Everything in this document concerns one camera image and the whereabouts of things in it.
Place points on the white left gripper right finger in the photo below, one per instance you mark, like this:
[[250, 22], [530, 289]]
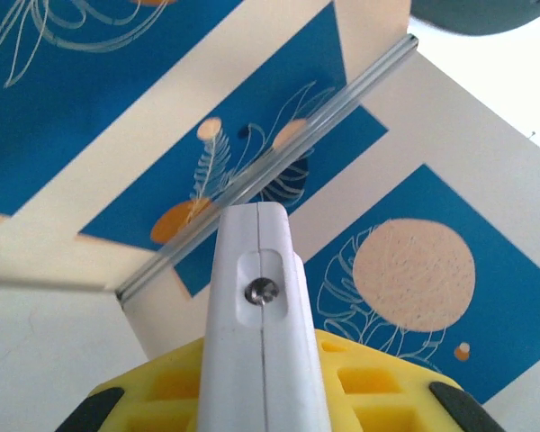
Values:
[[288, 342]]

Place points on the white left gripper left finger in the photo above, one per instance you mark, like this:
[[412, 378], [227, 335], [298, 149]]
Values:
[[234, 315]]

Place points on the aluminium frame corner post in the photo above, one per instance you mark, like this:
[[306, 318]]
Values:
[[324, 117]]

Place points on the dark grey round object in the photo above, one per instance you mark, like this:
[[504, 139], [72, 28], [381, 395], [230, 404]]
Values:
[[481, 15]]

